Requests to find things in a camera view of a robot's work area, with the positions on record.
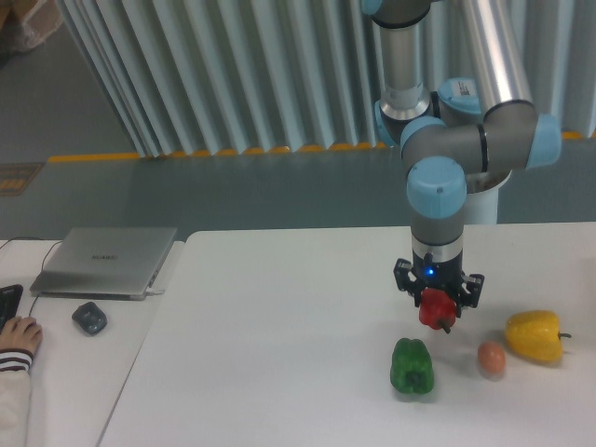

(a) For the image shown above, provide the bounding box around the brown egg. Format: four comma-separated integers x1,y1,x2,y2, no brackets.
477,341,506,374

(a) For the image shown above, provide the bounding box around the yellow bell pepper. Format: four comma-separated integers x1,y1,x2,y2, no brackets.
505,310,572,363

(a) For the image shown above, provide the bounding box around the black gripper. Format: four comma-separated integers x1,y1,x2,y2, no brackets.
393,253,484,318

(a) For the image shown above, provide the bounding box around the silver closed laptop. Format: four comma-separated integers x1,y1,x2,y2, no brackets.
30,227,177,301

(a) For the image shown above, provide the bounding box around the black keyboard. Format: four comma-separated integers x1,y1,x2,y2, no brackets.
0,284,23,331

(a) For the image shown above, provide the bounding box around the white folding partition screen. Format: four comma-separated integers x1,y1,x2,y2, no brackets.
56,1,595,157

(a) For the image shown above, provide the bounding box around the green bell pepper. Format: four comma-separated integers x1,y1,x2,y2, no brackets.
390,338,434,395

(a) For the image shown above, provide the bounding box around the black mouse cable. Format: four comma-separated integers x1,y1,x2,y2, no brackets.
0,237,64,320

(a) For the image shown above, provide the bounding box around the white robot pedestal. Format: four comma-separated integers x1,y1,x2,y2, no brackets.
464,171,511,224

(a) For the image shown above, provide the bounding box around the red bell pepper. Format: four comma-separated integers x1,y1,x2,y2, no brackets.
418,288,456,333

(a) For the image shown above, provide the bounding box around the person's hand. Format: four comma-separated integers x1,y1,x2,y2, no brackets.
0,317,43,356

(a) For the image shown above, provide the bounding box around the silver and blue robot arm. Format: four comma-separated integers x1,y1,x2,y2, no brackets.
361,1,562,331

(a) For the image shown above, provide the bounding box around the white sleeved forearm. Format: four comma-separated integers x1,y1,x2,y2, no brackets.
1,348,34,446

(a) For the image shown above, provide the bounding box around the white laptop cable plug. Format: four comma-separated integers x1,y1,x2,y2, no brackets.
145,288,165,296

